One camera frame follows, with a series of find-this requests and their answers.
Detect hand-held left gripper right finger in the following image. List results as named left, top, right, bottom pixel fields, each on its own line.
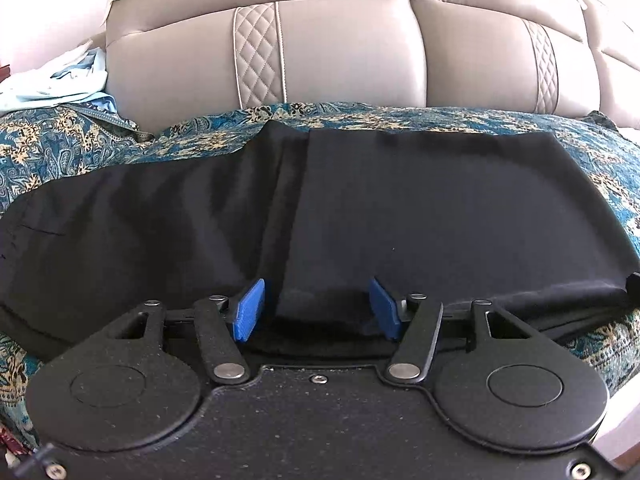
left=368, top=276, right=536, bottom=387

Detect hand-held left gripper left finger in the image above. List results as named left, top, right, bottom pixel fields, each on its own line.
left=100, top=278, right=269, bottom=387

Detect black pants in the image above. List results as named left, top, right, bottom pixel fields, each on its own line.
left=0, top=120, right=640, bottom=363

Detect blue cloth with patterned trim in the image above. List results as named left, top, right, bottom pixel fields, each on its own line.
left=75, top=97, right=154, bottom=144

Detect teal paisley blanket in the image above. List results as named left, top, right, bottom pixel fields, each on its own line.
left=0, top=101, right=640, bottom=453

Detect beige padded leather headboard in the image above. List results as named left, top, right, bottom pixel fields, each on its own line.
left=100, top=0, right=640, bottom=135

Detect light blue cloth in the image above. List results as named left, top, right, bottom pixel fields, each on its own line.
left=0, top=47, right=119, bottom=117

